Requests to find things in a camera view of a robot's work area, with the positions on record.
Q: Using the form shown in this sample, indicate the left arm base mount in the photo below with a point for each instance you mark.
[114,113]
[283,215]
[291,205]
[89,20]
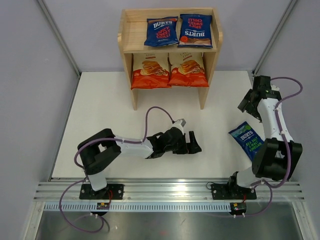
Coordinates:
[114,191]

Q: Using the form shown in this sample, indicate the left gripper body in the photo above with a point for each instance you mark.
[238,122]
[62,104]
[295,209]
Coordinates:
[184,144]

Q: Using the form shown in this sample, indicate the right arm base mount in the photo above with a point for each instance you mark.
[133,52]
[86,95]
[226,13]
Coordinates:
[230,192]

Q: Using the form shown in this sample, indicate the aluminium mounting rail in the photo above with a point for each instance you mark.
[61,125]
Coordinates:
[156,195]

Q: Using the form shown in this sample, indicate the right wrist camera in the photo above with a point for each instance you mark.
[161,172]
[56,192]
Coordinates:
[275,87]

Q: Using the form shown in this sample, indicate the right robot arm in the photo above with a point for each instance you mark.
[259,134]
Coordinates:
[274,157]

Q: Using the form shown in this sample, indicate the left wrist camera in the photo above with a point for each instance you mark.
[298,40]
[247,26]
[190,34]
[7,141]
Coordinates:
[179,124]

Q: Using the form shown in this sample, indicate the wooden two-tier shelf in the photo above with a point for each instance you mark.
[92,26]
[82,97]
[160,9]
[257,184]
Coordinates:
[133,32]

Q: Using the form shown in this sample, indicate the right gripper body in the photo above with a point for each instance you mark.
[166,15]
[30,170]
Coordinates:
[249,105]

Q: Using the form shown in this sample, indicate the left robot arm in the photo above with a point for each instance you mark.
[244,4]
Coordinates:
[100,150]

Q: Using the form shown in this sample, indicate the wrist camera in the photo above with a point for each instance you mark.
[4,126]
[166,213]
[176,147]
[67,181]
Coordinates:
[179,124]
[275,87]

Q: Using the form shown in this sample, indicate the cassava chips bag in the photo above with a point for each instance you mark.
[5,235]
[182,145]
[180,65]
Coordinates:
[150,71]
[187,70]

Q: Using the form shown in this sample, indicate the blue Burts chilli bag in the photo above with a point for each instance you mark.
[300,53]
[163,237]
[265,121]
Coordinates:
[161,31]
[195,31]

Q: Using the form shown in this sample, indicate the blue Burts salt vinegar bag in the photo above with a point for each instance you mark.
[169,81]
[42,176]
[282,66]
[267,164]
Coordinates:
[248,139]

